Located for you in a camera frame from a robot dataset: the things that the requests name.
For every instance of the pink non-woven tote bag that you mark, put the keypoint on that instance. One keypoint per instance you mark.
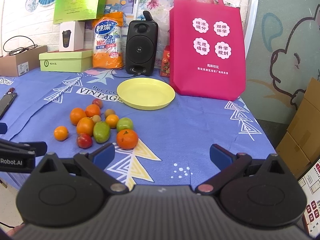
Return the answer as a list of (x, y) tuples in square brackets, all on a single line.
[(207, 50)]

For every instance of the bright green gift box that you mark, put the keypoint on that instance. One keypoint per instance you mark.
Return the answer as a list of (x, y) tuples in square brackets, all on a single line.
[(78, 10)]

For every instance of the small orange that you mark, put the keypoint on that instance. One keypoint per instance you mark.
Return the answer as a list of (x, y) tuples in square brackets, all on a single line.
[(61, 133), (112, 120)]

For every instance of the black phone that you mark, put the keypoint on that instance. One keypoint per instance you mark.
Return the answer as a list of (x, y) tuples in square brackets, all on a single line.
[(6, 102)]

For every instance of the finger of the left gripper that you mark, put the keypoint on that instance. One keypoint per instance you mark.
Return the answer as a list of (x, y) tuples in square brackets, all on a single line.
[(39, 147), (3, 128)]

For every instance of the small brown longan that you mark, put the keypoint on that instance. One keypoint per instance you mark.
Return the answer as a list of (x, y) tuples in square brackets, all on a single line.
[(109, 112), (96, 118)]

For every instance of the black speaker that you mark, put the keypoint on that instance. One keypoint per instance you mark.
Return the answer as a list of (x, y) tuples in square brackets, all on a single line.
[(141, 46)]

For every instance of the white cup box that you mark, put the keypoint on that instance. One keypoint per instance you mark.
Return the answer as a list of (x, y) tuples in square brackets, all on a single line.
[(71, 36)]

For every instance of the oblong orange fruit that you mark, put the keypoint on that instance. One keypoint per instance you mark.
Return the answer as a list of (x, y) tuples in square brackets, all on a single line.
[(85, 125)]

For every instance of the green mango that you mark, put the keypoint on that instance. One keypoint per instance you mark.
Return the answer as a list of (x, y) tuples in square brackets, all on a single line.
[(101, 132)]

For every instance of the red tomato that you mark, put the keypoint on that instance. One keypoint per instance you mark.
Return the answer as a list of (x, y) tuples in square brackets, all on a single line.
[(84, 141)]

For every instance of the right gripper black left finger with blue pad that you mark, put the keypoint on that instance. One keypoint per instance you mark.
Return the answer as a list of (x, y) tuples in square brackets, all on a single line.
[(92, 165)]

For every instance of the round orange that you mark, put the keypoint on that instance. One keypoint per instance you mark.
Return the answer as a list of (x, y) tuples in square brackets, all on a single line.
[(76, 115)]

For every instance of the brown cardboard box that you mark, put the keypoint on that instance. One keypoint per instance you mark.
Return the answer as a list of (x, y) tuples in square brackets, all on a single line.
[(19, 64)]

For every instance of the green apple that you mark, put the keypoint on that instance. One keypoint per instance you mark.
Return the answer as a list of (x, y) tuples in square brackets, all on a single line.
[(124, 123)]

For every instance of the yellow plastic plate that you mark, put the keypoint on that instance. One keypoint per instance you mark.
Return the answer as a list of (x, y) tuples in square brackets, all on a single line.
[(145, 93)]

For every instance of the light green shoe box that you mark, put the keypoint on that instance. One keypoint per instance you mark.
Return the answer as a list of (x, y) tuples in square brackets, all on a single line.
[(68, 61)]

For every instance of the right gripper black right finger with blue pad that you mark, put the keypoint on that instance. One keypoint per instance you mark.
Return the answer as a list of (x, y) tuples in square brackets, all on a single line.
[(232, 166)]

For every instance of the small red fruit back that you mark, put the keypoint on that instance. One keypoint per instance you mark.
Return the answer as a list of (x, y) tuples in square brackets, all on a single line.
[(98, 102)]

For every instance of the cardboard boxes on floor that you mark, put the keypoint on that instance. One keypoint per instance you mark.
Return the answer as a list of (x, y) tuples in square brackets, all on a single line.
[(299, 148)]

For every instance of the large stemmed mandarin orange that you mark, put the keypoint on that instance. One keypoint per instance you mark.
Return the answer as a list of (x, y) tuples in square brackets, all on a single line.
[(127, 139)]

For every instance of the red gift box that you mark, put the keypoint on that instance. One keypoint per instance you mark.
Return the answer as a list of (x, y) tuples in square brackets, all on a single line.
[(165, 63)]

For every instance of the orange paper cup pack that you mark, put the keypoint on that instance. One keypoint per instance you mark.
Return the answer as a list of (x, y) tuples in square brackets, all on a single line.
[(107, 42)]

